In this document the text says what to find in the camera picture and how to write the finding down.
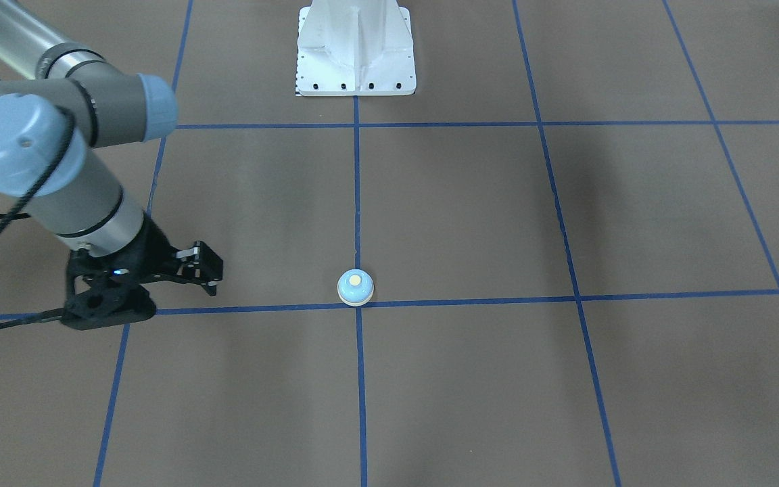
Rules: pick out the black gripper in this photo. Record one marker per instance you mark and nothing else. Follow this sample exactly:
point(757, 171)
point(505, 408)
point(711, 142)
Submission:
point(153, 248)

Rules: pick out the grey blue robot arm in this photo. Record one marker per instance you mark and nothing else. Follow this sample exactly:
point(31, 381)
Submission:
point(69, 102)

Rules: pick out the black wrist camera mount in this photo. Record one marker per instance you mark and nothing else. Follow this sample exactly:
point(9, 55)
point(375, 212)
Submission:
point(105, 303)

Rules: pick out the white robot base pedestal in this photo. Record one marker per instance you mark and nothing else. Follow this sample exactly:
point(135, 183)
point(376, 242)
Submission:
point(355, 48)

